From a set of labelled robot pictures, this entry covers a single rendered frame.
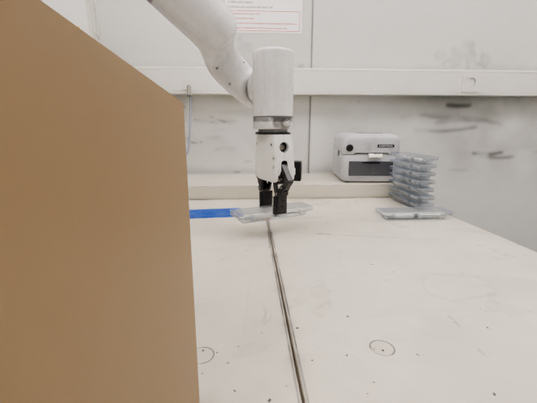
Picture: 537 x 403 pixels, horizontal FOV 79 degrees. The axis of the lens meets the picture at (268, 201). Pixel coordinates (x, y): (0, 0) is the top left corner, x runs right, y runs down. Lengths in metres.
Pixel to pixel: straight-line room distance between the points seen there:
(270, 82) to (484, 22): 1.21
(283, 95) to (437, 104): 1.02
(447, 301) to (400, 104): 1.11
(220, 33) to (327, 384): 0.54
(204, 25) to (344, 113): 0.92
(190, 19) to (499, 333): 0.62
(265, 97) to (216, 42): 0.13
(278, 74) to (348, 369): 0.52
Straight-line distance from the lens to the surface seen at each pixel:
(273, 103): 0.66
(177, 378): 0.19
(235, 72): 0.75
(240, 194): 1.08
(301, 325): 0.41
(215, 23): 0.63
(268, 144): 0.67
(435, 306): 0.50
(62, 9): 1.22
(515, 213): 1.88
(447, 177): 1.65
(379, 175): 1.19
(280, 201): 0.68
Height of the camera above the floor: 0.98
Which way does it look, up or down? 13 degrees down
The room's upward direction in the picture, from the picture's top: straight up
